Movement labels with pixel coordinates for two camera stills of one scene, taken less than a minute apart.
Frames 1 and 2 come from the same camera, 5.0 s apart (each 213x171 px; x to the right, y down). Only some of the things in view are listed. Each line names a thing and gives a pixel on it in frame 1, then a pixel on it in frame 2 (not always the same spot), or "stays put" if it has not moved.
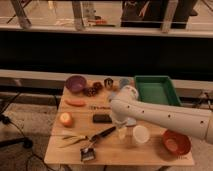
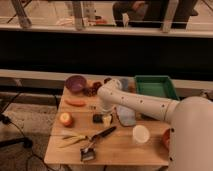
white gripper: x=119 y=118 -> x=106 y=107
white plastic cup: x=141 y=133 stays put
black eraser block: x=102 y=118 stays put
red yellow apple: x=67 y=119 stays put
